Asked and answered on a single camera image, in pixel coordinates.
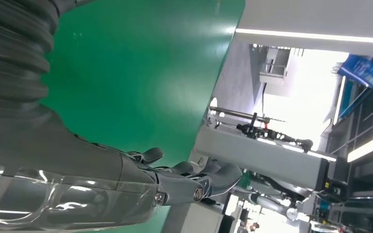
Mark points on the metal rod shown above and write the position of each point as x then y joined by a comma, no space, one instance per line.
234,113

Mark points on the green table mat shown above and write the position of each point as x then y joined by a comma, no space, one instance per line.
141,64

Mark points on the white machine stand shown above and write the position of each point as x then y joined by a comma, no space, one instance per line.
254,157

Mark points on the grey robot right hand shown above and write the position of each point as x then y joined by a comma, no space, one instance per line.
61,180

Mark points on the black clamp tool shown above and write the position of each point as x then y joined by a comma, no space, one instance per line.
263,132

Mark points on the blue board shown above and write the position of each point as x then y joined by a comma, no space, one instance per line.
366,70

